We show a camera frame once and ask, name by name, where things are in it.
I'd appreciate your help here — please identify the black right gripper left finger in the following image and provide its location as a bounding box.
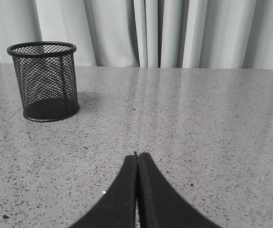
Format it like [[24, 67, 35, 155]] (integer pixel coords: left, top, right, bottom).
[[72, 155, 137, 228]]

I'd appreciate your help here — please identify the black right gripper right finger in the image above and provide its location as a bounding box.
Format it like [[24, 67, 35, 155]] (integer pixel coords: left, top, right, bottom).
[[137, 153, 219, 228]]

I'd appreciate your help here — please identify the black mesh pen bucket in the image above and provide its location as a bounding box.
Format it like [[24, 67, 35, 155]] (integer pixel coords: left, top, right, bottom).
[[7, 41, 79, 122]]

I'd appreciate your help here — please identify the grey curtain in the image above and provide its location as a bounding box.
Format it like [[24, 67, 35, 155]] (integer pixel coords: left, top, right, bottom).
[[0, 0, 273, 69]]

